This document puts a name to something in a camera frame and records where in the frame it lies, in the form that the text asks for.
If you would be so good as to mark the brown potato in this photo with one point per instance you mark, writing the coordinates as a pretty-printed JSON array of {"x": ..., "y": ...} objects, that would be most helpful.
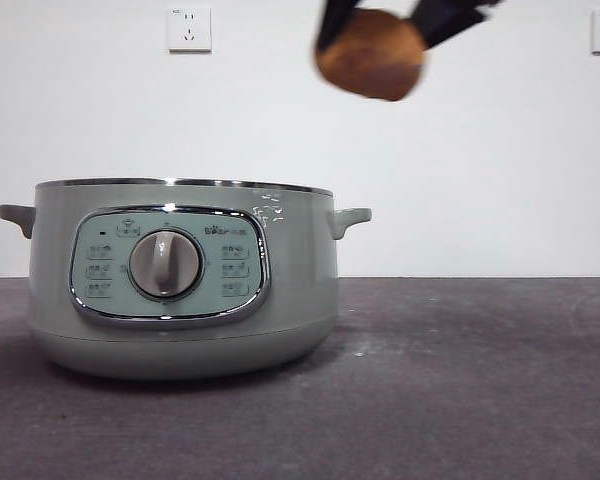
[{"x": 370, "y": 60}]

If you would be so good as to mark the pale green electric cooking pot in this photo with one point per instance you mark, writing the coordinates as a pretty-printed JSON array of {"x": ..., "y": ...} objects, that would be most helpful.
[{"x": 290, "y": 300}]

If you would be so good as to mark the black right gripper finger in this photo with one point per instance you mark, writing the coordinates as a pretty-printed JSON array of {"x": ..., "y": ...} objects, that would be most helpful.
[
  {"x": 450, "y": 17},
  {"x": 336, "y": 20}
]

